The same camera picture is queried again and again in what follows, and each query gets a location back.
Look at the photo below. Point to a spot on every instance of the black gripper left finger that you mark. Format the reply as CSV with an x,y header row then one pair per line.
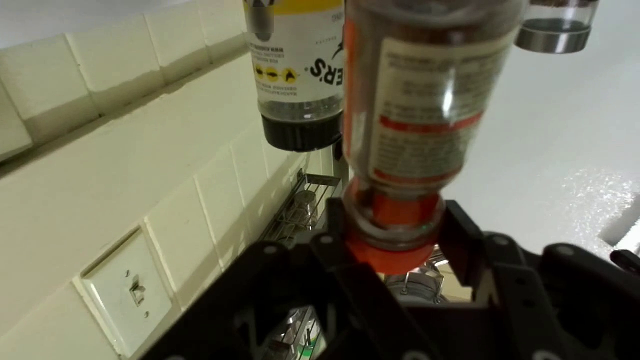
x,y
244,313

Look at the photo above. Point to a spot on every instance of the red capped spice bottle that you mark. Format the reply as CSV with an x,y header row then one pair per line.
x,y
419,81

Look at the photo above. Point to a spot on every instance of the tall black lid spice bottle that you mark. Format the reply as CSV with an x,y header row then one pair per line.
x,y
296,52

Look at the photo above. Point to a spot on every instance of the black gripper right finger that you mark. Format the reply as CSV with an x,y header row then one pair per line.
x,y
558,305

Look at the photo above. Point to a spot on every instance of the wall power outlet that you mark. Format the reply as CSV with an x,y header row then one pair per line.
x,y
127,293

